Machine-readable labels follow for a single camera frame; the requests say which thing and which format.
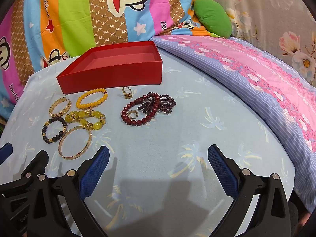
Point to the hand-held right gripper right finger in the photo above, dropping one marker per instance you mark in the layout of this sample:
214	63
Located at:
222	169

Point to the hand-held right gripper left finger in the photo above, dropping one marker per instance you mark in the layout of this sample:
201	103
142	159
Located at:
95	170

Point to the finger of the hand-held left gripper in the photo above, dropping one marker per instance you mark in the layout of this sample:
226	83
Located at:
37	164
6	153

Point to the thin gold bangle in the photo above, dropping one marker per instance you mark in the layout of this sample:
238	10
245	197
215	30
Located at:
85	149

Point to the gold woven cuff bangle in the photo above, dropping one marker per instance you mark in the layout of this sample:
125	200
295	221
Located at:
55	108

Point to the gold hoop earring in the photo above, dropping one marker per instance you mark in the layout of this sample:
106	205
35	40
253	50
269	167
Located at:
128	114

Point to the dark purple small bead strand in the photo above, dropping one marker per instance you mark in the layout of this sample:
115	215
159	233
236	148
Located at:
165	106

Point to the red cardboard box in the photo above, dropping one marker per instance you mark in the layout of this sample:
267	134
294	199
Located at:
111	76

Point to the light blue palm print sheet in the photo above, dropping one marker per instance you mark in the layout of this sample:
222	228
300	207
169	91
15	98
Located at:
172	128

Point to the pink floral striped quilt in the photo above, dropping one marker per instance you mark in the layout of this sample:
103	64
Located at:
246	79

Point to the colourful cartoon monkey blanket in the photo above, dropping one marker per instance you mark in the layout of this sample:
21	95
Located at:
74	17

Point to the green pillow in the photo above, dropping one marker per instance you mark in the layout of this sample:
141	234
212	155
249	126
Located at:
212	17

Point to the grey floral cloth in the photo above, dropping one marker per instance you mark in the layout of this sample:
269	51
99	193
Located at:
271	9

